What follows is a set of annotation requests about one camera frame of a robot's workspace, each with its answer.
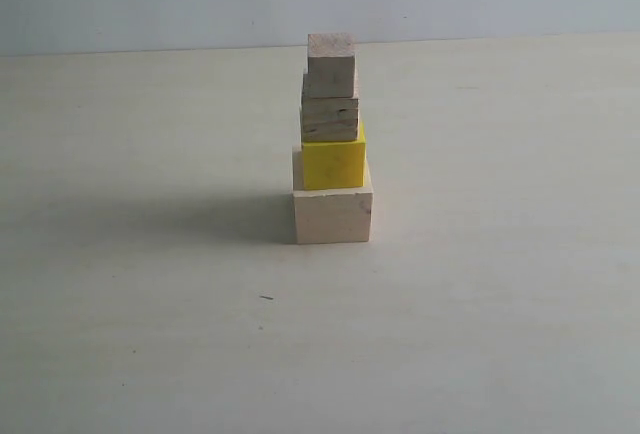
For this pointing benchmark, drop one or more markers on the large light wooden cube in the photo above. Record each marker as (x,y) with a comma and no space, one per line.
(329,216)

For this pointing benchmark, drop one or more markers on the yellow cube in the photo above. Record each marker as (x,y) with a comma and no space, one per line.
(334,164)

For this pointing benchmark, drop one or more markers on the small light wooden cube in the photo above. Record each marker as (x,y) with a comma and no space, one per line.
(331,65)

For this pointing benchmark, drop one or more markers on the medium plywood cube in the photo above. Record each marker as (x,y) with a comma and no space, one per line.
(329,119)

